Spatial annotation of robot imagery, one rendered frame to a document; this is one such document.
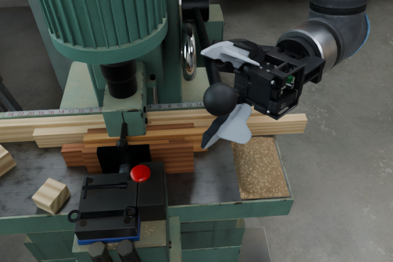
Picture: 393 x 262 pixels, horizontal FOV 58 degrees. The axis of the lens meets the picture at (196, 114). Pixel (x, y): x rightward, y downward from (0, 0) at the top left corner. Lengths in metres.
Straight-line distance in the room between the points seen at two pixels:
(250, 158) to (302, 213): 1.08
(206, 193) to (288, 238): 1.03
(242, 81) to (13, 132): 0.49
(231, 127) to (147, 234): 0.21
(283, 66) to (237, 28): 2.23
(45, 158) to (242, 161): 0.39
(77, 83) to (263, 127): 0.57
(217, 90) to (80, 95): 0.72
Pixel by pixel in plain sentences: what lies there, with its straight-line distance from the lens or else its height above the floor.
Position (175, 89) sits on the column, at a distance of 0.90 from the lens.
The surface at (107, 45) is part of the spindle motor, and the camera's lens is 0.49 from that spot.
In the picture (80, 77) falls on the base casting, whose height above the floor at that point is 0.80.
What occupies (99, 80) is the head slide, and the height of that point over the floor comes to 0.99.
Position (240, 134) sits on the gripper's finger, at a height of 1.09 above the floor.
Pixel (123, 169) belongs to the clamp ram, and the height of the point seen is 0.96.
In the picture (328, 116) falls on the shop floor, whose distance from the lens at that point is 2.16.
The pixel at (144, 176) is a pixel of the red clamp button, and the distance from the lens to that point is 0.55.
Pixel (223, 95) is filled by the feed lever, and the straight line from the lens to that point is 0.35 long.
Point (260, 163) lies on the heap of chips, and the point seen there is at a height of 0.94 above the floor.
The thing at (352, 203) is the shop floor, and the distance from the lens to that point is 1.84.
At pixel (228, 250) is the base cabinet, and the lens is 0.85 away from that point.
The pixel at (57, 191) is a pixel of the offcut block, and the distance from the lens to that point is 0.68.
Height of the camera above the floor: 1.47
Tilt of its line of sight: 46 degrees down
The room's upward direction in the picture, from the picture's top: straight up
